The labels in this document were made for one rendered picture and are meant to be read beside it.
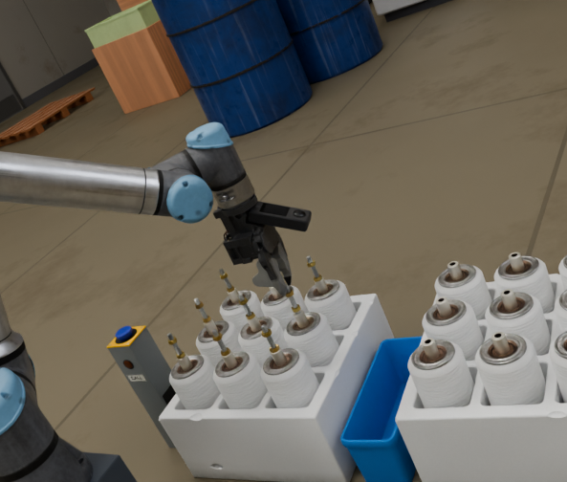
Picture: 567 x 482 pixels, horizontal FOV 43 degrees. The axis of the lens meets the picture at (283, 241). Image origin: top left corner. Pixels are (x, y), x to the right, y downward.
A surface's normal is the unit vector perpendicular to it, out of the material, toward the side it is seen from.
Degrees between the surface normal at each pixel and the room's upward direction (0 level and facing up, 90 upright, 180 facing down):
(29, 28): 90
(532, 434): 90
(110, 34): 90
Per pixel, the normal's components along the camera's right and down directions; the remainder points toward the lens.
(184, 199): 0.36, 0.26
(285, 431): -0.39, 0.54
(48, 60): 0.82, -0.11
